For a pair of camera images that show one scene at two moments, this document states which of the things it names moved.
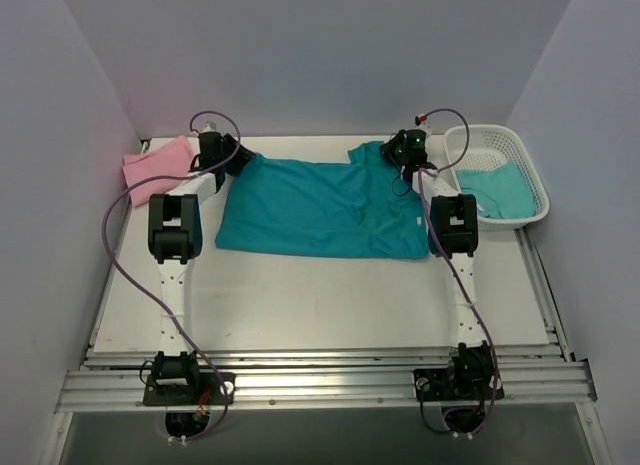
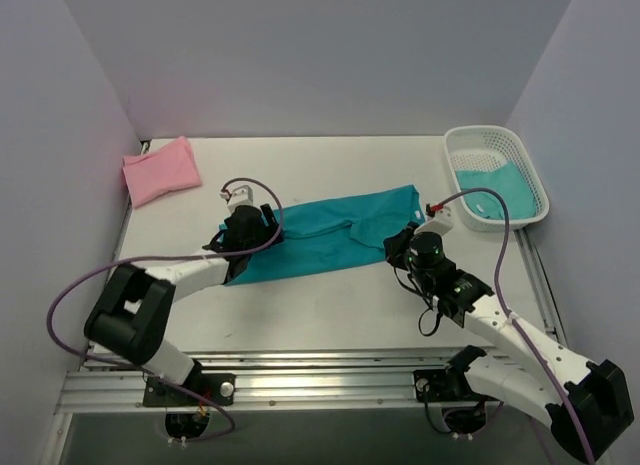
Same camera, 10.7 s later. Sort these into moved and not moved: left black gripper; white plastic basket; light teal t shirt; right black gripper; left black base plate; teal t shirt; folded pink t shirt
Moved: teal t shirt; right black gripper; left black gripper
Not moved: left black base plate; folded pink t shirt; light teal t shirt; white plastic basket
